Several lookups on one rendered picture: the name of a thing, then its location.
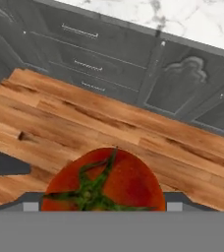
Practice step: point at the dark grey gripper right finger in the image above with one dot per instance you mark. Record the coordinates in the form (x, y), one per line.
(179, 201)

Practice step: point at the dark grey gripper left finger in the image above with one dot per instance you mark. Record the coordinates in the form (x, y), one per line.
(30, 201)

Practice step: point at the red tomato with green stem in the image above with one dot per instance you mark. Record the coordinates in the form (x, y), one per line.
(123, 183)

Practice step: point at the dark grey flat panel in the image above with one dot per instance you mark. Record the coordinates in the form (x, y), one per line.
(4, 163)

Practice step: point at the grey cupboard door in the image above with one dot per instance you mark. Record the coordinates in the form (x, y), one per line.
(220, 114)
(182, 95)
(6, 36)

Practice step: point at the grey drawer front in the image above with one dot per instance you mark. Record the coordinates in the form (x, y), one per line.
(65, 54)
(117, 92)
(117, 39)

